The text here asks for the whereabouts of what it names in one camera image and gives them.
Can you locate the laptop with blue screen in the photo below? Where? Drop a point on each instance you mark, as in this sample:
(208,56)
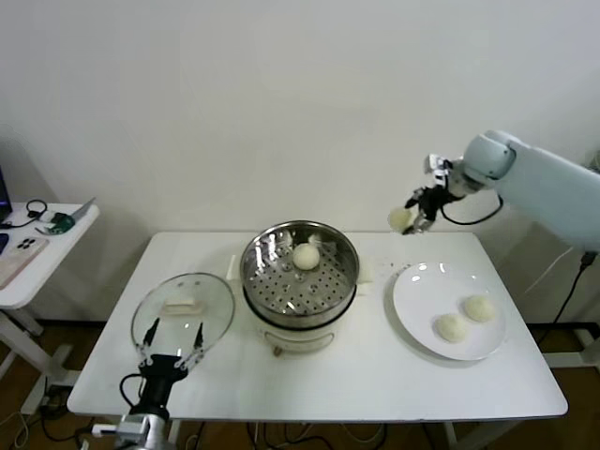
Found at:
(4,192)

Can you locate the grey side table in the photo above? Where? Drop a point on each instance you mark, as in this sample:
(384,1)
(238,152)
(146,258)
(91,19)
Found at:
(544,262)

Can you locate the steel perforated steamer basket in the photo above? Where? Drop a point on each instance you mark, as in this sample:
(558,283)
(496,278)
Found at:
(304,290)

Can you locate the small blue device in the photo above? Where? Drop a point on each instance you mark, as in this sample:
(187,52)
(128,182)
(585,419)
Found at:
(3,241)

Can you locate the white side table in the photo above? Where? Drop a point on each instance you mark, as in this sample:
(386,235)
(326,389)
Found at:
(70,234)

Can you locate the floor power strip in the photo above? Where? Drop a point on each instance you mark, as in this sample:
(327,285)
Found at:
(54,398)

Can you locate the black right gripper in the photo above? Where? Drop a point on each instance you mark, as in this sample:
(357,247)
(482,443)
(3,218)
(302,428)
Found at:
(433,199)

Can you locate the white table leg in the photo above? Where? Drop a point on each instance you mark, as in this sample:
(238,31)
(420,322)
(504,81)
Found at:
(449,436)
(174,436)

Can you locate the white round plate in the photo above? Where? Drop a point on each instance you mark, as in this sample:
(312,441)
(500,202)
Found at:
(422,300)

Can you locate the white steamed baozi bun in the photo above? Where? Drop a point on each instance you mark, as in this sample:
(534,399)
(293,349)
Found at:
(479,308)
(451,327)
(305,257)
(399,218)

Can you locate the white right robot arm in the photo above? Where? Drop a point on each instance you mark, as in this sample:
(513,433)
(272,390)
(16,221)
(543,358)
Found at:
(539,178)

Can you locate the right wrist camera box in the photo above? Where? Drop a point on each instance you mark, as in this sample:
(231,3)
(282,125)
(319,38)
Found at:
(436,166)

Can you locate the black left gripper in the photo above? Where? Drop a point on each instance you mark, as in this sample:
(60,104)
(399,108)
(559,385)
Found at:
(161,370)

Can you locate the phone in pink case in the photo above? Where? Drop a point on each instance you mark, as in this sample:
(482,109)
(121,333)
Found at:
(25,255)

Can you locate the white electric cooking pot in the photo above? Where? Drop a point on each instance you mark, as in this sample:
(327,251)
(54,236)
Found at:
(300,340)

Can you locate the glass pot lid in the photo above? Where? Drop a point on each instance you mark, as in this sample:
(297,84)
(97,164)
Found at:
(206,290)

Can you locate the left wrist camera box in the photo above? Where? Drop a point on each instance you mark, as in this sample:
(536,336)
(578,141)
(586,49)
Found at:
(140,426)

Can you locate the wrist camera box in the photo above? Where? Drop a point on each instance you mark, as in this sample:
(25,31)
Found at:
(140,426)
(436,166)

